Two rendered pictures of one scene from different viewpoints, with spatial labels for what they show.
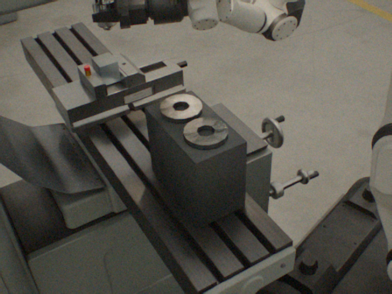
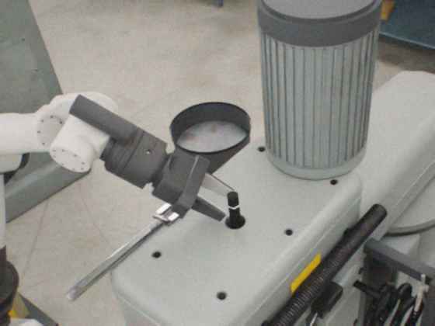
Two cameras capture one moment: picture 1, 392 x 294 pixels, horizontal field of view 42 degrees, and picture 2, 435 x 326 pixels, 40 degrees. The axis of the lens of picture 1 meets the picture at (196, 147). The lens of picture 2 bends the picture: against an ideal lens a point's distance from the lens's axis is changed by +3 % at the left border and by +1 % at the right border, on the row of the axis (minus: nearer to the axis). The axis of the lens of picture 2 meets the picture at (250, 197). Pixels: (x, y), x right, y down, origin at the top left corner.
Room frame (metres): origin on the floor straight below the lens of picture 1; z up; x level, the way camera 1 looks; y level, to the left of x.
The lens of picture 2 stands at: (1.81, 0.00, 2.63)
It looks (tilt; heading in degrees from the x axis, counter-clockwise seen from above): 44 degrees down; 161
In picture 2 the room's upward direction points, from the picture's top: 5 degrees counter-clockwise
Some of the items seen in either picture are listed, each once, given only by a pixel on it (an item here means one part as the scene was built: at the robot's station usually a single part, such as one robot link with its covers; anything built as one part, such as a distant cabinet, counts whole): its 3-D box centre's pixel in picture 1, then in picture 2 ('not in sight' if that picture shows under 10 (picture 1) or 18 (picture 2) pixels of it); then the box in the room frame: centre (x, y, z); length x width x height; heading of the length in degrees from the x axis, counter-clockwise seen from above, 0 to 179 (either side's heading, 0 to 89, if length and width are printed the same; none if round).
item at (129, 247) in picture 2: not in sight; (126, 249); (1.12, 0.01, 1.89); 0.24 x 0.04 x 0.01; 119
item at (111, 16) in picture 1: (105, 17); not in sight; (1.11, 0.19, 1.24); 0.06 x 0.02 x 0.03; 96
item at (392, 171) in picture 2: not in sight; (370, 165); (0.89, 0.64, 1.66); 0.80 x 0.23 x 0.20; 119
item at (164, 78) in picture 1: (119, 83); not in sight; (1.21, 0.20, 0.99); 0.35 x 0.15 x 0.11; 119
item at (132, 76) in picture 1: (126, 69); not in sight; (1.22, 0.18, 1.03); 0.12 x 0.06 x 0.04; 29
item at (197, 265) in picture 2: not in sight; (244, 245); (1.13, 0.21, 1.81); 0.47 x 0.26 x 0.16; 119
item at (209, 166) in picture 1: (195, 154); not in sight; (0.84, 0.00, 1.04); 0.22 x 0.12 x 0.20; 29
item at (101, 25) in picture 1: (105, 14); not in sight; (1.14, 0.20, 1.23); 0.05 x 0.05 x 0.05
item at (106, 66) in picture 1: (106, 69); not in sight; (1.20, 0.23, 1.05); 0.06 x 0.05 x 0.06; 29
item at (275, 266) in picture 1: (123, 125); not in sight; (1.14, 0.20, 0.90); 1.24 x 0.23 x 0.08; 29
